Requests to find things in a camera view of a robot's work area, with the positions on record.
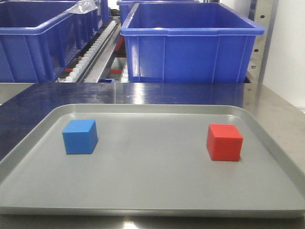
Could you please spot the red cube block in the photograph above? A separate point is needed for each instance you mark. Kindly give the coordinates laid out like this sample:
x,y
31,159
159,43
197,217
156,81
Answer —
x,y
224,142

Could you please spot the blue cube block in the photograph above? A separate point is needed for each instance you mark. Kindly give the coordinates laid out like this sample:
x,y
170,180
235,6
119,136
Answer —
x,y
80,136

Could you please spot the grey metal tray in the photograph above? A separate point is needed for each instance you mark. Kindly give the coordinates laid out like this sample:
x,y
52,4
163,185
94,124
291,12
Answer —
x,y
150,160

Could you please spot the white roller conveyor rail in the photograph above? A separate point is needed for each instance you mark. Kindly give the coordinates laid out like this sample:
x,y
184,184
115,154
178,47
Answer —
x,y
85,64

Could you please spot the right blue plastic bin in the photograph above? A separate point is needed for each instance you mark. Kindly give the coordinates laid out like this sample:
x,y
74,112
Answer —
x,y
188,43

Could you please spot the clear plastic film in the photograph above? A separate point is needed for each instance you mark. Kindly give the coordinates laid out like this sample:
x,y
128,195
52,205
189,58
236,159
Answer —
x,y
83,7

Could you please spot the left blue plastic bin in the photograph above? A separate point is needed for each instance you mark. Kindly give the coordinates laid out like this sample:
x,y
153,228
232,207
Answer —
x,y
38,40

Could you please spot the blue plastic bin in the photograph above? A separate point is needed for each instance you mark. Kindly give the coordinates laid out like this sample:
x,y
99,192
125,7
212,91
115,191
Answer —
x,y
38,40
188,43

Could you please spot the metal shelf upright post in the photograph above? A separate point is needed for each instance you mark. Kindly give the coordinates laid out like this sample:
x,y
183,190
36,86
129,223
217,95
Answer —
x,y
262,12

